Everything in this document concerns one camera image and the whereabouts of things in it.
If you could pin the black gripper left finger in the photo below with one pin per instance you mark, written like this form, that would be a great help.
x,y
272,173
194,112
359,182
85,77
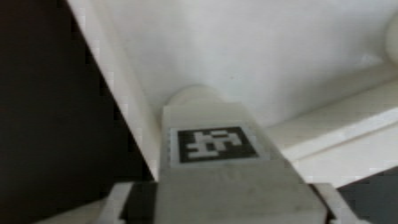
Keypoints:
x,y
128,208

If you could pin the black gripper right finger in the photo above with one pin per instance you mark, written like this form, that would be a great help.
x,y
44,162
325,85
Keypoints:
x,y
339,215

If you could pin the white table leg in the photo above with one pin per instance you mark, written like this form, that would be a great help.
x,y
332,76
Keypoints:
x,y
227,182

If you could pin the white square tabletop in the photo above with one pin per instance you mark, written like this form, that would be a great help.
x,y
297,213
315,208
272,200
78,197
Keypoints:
x,y
295,55

